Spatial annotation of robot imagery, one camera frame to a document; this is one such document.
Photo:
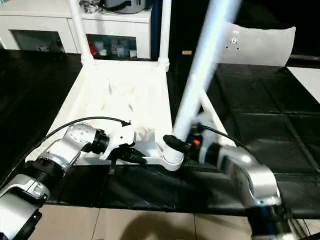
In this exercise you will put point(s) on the white plastic table top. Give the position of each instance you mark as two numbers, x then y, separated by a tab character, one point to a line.
120	95

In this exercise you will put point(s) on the white plastic table leg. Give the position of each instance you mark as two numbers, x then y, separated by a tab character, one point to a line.
164	30
80	30
205	70
215	120

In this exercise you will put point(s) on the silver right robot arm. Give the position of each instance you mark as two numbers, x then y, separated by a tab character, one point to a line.
245	175

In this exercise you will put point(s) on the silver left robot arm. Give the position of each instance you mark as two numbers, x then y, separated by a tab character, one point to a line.
50	170

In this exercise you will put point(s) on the black work mat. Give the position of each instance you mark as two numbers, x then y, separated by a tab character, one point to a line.
280	115

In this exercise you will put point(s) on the small tan label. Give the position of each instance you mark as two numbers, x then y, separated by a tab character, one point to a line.
187	52

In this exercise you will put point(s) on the grey cushion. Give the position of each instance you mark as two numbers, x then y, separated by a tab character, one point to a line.
262	45

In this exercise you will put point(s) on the white flat sheet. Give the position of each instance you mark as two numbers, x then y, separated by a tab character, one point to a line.
306	82

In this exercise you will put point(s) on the dark grey bag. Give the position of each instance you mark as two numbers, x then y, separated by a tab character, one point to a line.
122	5

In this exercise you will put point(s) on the white cabinet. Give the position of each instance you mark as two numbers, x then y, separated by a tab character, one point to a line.
45	25

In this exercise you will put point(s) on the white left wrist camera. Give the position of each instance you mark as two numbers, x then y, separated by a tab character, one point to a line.
120	140

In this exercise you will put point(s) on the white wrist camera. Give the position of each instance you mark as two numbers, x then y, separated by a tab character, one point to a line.
120	140
202	120

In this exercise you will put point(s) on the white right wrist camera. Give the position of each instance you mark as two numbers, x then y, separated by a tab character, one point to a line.
202	120

